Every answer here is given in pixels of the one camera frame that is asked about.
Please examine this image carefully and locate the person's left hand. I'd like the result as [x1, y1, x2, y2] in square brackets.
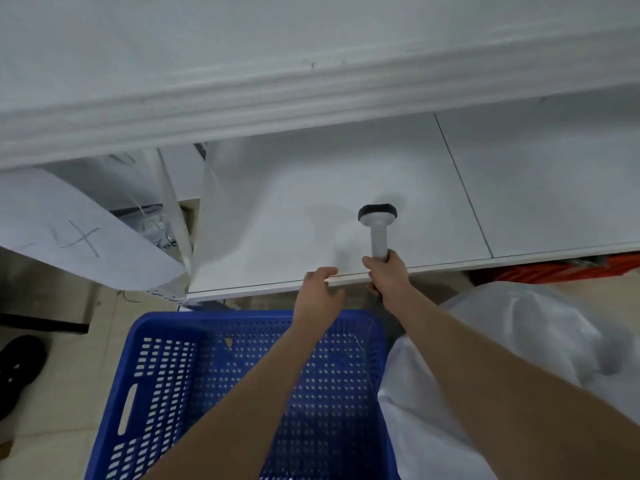
[291, 266, 347, 341]

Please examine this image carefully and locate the person's left forearm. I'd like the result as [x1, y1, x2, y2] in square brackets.
[145, 319, 341, 480]

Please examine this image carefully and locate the grey handheld barcode scanner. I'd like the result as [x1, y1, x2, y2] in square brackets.
[357, 202, 399, 298]

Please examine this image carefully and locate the white metal shelf rack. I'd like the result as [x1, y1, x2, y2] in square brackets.
[0, 0, 640, 303]

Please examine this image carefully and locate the person's right hand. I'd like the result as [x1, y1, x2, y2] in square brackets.
[361, 248, 416, 315]

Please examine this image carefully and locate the blue plastic crate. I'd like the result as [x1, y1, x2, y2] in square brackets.
[83, 309, 401, 480]

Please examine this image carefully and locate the grey plastic mailer bag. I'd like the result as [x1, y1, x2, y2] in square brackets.
[115, 207, 176, 251]

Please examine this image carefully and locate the red plastic crate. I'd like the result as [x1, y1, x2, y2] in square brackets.
[469, 253, 640, 287]

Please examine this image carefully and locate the person's right forearm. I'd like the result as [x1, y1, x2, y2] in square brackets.
[389, 294, 640, 480]

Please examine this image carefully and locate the white woven sack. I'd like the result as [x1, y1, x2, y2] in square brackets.
[377, 280, 640, 480]

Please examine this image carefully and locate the white paper sign sheet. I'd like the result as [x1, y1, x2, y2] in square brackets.
[0, 167, 189, 294]

